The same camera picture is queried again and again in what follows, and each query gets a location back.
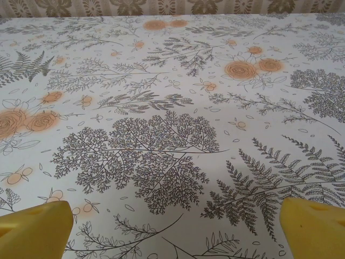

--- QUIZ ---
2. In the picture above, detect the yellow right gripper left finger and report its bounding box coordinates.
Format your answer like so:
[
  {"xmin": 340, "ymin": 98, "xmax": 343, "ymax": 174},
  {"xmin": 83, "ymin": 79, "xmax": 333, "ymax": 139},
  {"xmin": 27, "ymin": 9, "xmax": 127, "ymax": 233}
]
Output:
[{"xmin": 0, "ymin": 200, "xmax": 74, "ymax": 259}]

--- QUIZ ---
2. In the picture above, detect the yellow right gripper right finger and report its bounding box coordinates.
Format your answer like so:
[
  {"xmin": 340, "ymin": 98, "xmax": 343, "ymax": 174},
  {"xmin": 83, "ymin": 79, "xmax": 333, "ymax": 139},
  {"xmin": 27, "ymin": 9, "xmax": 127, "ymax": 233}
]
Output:
[{"xmin": 280, "ymin": 197, "xmax": 345, "ymax": 259}]

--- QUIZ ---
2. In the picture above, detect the floral patterned table cover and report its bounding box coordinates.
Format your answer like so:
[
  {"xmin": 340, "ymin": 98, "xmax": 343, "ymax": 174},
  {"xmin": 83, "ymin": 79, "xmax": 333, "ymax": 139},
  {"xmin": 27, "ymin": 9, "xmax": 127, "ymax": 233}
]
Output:
[{"xmin": 0, "ymin": 15, "xmax": 345, "ymax": 259}]

